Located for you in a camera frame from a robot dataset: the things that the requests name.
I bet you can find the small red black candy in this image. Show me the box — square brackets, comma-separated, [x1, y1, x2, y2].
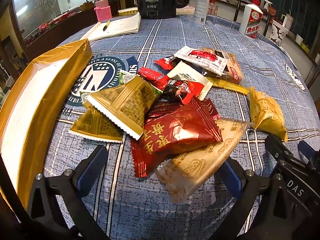
[154, 55, 181, 70]

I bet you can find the white red liquor bottle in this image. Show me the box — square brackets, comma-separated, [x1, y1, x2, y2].
[239, 3, 263, 38]

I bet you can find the dark wooden sideboard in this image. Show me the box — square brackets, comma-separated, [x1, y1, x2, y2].
[9, 3, 98, 62]

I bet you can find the small clear glass bottle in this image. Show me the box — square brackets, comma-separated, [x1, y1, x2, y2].
[208, 0, 219, 16]

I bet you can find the black yellow pen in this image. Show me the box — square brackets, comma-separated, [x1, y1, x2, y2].
[103, 20, 111, 31]

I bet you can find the white spray bottle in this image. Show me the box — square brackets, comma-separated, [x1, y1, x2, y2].
[194, 0, 209, 25]

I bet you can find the yellow sandwich cracker packet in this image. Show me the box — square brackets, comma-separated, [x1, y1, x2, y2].
[249, 87, 288, 142]

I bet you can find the clear soda cracker packet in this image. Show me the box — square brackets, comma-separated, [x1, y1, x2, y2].
[201, 47, 249, 95]

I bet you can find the white paper drink cup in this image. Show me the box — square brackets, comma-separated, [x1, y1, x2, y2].
[268, 15, 292, 47]

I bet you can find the beige cheese biscuit packet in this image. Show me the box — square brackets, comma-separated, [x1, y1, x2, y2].
[156, 118, 252, 204]

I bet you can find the dark red pastry packet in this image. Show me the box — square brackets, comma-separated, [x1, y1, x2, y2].
[130, 96, 222, 178]

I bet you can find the gold cardboard box tray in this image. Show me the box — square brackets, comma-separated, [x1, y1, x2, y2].
[1, 39, 92, 208]

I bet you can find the red black jujube candy packet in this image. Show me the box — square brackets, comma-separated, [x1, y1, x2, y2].
[138, 68, 204, 105]

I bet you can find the white notebook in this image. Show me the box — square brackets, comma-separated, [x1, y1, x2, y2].
[81, 13, 141, 41]

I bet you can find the white red snack sachet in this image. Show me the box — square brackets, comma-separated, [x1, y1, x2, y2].
[174, 46, 227, 76]

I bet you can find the pink sleeved water bottle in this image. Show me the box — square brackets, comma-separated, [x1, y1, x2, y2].
[94, 0, 112, 22]

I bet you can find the red foil snack packet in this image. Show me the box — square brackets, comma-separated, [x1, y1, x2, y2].
[201, 98, 220, 120]

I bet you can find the gold snack packet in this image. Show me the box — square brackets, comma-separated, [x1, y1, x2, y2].
[87, 76, 162, 140]
[69, 101, 123, 143]

